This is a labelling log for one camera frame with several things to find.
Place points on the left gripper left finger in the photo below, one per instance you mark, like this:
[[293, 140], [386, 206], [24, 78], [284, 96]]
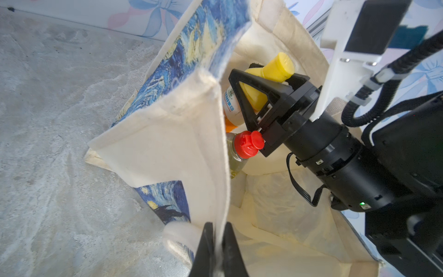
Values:
[[204, 262]]

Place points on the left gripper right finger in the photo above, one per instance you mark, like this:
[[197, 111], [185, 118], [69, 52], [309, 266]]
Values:
[[233, 264]]

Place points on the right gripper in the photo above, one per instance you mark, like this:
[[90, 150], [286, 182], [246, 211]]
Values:
[[355, 178]]

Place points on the yellow-green red cap bottle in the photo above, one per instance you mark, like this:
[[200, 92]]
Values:
[[241, 147]]

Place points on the cream shopping bag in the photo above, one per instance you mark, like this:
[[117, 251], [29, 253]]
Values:
[[169, 143]]

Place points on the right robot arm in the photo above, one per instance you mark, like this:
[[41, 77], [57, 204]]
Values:
[[408, 234]]

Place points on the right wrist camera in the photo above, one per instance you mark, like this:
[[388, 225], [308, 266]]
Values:
[[376, 25]]

